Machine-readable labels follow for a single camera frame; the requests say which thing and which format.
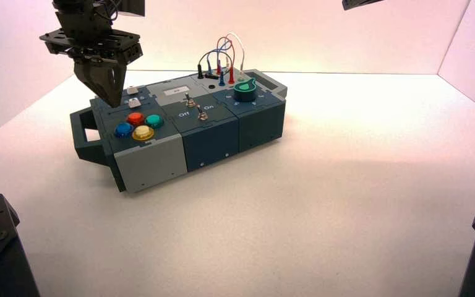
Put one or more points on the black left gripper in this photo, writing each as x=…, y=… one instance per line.
x=90, y=41

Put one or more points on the white slider knob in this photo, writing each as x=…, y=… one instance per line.
x=132, y=90
x=135, y=103

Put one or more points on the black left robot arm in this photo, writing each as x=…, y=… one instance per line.
x=77, y=5

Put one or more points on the red push button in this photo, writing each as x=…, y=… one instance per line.
x=136, y=118

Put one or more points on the blue push button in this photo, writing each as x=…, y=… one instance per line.
x=123, y=129

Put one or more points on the green push button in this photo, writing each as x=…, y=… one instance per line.
x=154, y=120

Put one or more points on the yellow push button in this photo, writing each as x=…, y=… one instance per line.
x=143, y=132

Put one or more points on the dark blue grey control box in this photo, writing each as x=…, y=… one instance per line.
x=209, y=139

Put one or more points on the green rotary knob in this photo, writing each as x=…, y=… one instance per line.
x=245, y=93

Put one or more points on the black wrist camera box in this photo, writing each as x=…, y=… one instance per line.
x=131, y=6

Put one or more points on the metal toggle switch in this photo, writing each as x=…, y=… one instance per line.
x=189, y=101
x=202, y=116

